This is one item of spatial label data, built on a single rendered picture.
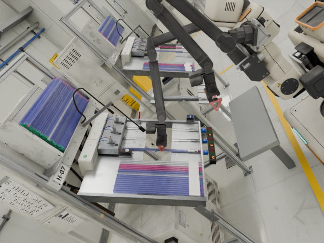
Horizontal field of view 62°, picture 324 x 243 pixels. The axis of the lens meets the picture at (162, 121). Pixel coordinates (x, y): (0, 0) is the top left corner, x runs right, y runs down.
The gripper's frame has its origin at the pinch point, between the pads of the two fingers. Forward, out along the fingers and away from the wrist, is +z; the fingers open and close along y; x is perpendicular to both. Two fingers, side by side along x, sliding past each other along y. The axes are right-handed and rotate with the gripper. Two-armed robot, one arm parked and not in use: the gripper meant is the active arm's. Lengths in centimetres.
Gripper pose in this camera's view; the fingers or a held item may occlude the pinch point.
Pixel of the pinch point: (161, 149)
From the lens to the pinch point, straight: 176.4
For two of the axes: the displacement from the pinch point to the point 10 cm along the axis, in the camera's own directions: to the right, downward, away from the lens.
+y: -0.6, 6.1, -7.9
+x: 10.0, 0.4, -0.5
